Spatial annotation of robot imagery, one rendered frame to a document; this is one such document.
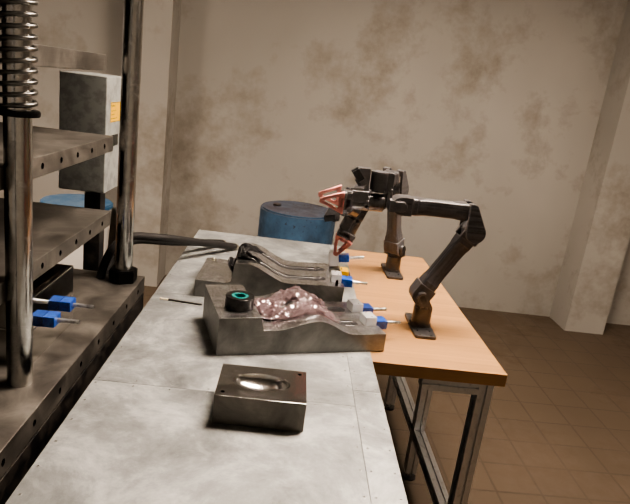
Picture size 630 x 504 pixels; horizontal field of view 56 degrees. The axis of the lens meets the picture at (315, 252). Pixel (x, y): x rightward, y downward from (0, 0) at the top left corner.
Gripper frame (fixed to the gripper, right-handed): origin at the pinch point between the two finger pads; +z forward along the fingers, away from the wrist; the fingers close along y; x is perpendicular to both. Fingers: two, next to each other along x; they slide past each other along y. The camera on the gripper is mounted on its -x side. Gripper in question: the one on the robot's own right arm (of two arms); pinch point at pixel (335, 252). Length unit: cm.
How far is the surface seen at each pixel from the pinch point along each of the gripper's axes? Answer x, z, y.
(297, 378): 0, 18, 87
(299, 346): -1, 20, 58
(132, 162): -75, 3, 22
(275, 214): -32, 17, -145
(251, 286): -21.1, 20.5, 24.5
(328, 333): 5, 14, 56
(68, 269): -67, 32, 60
